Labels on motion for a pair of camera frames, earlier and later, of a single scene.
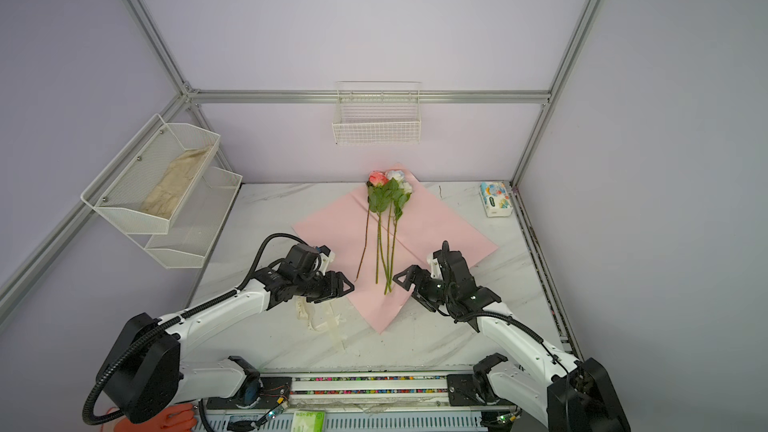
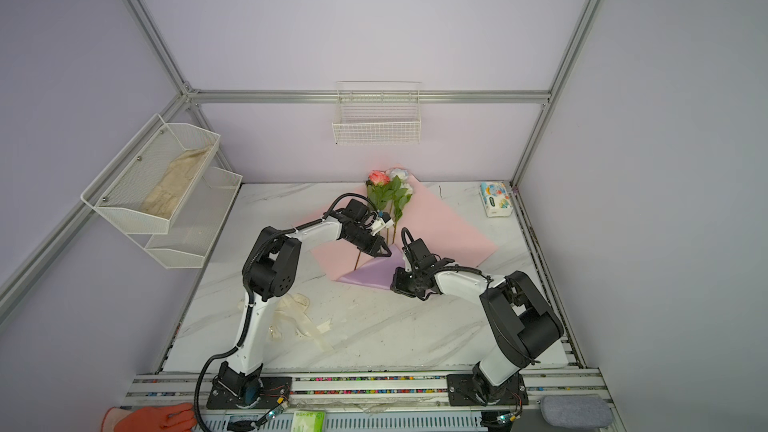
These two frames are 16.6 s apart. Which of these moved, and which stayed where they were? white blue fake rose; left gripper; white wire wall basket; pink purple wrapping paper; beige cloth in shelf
Moved: left gripper; pink purple wrapping paper
Stayed: white wire wall basket; white blue fake rose; beige cloth in shelf
